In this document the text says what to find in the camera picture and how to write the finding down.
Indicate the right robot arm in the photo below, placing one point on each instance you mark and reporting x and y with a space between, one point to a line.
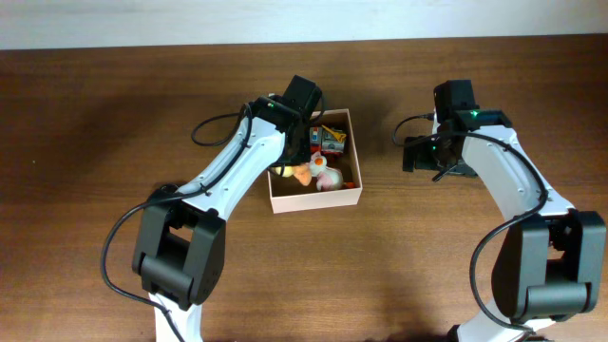
541 266

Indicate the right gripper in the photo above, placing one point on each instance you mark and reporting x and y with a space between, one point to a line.
415 155

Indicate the yellow plush duck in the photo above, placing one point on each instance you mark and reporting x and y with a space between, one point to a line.
301 172

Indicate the red grey toy truck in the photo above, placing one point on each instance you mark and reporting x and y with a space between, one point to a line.
327 141

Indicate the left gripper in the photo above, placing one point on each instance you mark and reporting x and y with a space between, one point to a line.
305 152

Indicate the pink hat rubber duck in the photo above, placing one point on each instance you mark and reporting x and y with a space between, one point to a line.
327 178

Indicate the white cardboard box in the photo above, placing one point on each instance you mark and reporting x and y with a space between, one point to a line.
288 195

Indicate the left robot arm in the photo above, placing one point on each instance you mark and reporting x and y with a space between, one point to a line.
180 249

